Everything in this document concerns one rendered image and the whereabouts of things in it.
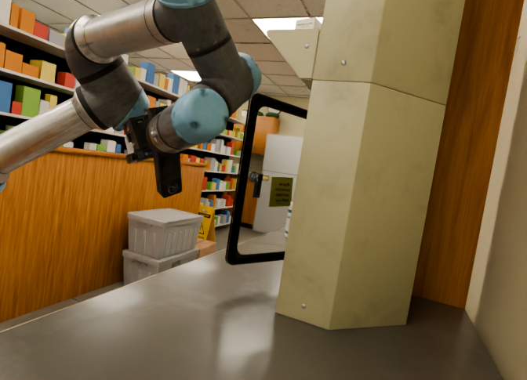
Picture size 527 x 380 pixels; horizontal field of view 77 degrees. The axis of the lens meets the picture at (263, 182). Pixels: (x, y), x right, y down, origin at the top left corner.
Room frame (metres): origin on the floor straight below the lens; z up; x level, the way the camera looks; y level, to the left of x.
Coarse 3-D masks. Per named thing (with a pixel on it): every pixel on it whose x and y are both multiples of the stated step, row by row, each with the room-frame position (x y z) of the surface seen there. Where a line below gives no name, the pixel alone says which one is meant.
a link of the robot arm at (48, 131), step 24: (96, 72) 0.73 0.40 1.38; (120, 72) 0.76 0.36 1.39; (96, 96) 0.76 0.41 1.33; (120, 96) 0.77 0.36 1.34; (144, 96) 0.83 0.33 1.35; (48, 120) 0.77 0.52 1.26; (72, 120) 0.77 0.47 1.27; (96, 120) 0.78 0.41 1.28; (120, 120) 0.80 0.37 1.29; (0, 144) 0.76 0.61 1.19; (24, 144) 0.76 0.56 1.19; (48, 144) 0.78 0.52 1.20; (0, 168) 0.77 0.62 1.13; (0, 192) 0.81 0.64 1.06
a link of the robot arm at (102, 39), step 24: (144, 0) 0.54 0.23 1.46; (168, 0) 0.47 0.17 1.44; (192, 0) 0.46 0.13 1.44; (72, 24) 0.68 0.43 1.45; (96, 24) 0.63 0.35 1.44; (120, 24) 0.57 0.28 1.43; (144, 24) 0.53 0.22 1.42; (168, 24) 0.50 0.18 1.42; (192, 24) 0.48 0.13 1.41; (216, 24) 0.49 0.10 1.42; (72, 48) 0.69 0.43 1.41; (96, 48) 0.66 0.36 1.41; (120, 48) 0.62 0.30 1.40; (144, 48) 0.59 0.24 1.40; (192, 48) 0.50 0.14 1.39; (216, 48) 0.50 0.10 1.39; (72, 72) 0.75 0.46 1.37
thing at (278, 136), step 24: (264, 120) 0.77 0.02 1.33; (288, 120) 0.82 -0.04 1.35; (264, 144) 0.78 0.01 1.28; (288, 144) 0.83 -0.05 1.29; (240, 168) 0.74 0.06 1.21; (264, 168) 0.79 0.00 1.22; (288, 168) 0.84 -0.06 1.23; (264, 192) 0.79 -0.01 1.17; (288, 192) 0.85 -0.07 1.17; (264, 216) 0.80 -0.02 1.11; (288, 216) 0.86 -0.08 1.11; (240, 240) 0.76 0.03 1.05; (264, 240) 0.81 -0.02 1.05
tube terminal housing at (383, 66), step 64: (384, 0) 0.61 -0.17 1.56; (448, 0) 0.67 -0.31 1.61; (320, 64) 0.65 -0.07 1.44; (384, 64) 0.62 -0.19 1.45; (448, 64) 0.68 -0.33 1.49; (320, 128) 0.64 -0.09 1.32; (384, 128) 0.63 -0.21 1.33; (320, 192) 0.63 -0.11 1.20; (384, 192) 0.64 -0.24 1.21; (320, 256) 0.62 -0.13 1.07; (384, 256) 0.65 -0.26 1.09; (320, 320) 0.62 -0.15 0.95; (384, 320) 0.66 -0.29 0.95
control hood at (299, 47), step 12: (276, 36) 0.68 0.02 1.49; (288, 36) 0.68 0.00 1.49; (300, 36) 0.67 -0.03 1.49; (312, 36) 0.66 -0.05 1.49; (288, 48) 0.67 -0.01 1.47; (300, 48) 0.66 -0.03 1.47; (312, 48) 0.66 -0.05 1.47; (288, 60) 0.67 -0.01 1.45; (300, 60) 0.66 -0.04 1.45; (312, 60) 0.65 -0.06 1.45; (300, 72) 0.66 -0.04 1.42; (312, 72) 0.65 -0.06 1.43
